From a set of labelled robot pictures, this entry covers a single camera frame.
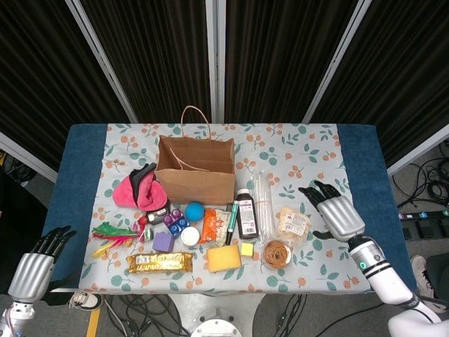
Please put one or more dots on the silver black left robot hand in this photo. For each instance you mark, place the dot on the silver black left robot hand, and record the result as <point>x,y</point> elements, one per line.
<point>31,274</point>

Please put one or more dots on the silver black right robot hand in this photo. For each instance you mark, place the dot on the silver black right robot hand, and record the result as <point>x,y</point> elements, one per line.
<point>338,214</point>

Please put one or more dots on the packaged cookie snack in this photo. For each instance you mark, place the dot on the packaged cookie snack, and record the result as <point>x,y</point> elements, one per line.
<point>293,224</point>

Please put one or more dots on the tub of rubber bands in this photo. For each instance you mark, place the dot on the tub of rubber bands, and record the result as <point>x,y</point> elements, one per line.
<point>277,254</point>

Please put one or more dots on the clear bag of straws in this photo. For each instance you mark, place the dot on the clear bag of straws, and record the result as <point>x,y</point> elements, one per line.
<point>264,207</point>

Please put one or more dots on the gold foil biscuit pack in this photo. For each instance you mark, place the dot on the gold foil biscuit pack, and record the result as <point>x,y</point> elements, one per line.
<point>159,264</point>

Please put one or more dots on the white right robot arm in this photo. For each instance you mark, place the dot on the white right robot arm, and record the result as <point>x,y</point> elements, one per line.
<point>386,281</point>

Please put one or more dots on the grey round robot base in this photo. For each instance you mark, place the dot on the grey round robot base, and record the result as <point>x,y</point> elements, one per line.
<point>221,330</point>

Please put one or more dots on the orange and white snack packet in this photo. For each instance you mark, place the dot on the orange and white snack packet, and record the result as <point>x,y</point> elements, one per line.
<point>212,226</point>

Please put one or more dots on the brown paper shopping bag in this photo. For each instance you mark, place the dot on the brown paper shopping bag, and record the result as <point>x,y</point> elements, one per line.
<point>196,186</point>

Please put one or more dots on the floral leaf print tablecloth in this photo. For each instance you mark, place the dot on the floral leaf print tablecloth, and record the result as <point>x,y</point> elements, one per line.
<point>308,158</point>

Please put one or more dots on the black power strip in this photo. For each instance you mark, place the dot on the black power strip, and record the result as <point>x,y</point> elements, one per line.
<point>421,215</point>

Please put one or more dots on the colourful feather toy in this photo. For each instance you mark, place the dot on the colourful feather toy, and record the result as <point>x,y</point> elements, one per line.
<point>112,235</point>

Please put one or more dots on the brown medicine bottle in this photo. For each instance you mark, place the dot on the brown medicine bottle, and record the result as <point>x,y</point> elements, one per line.
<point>248,214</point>

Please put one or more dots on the white and black sneaker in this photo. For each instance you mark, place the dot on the white and black sneaker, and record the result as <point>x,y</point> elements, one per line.
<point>419,267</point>

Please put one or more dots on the yellow foam cube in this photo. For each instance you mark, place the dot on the yellow foam cube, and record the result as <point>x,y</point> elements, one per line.
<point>247,250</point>

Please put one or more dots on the blue velvet table cover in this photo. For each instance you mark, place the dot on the blue velvet table cover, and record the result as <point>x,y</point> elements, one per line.
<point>70,175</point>

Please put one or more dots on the green marker pen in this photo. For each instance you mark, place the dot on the green marker pen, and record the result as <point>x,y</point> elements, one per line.
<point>232,224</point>

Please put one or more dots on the dark trousers leg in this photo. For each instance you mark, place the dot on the dark trousers leg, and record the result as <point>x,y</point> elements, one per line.
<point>440,274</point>

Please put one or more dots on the yellow sponge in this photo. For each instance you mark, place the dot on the yellow sponge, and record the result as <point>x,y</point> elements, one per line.
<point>224,259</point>

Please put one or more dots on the pink cloth with black trim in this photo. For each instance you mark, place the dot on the pink cloth with black trim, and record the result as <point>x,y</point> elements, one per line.
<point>126,193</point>

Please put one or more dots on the purple foam cube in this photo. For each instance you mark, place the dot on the purple foam cube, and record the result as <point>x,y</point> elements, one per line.
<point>163,242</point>

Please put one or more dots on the black bottle with red cap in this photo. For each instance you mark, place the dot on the black bottle with red cap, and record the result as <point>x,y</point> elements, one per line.
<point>156,216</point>

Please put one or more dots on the blue rubber ball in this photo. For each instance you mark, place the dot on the blue rubber ball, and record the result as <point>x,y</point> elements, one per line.
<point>194,211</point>

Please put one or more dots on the purple toy building brick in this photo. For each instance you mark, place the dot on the purple toy building brick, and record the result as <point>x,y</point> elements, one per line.
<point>172,219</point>

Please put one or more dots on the blue toy building brick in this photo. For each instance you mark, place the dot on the blue toy building brick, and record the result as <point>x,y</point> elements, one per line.
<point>178,228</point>

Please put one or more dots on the white metal screen frame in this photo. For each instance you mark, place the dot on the white metal screen frame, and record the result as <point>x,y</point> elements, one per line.
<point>336,59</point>
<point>214,59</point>
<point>101,59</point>
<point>421,154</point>
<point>28,157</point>

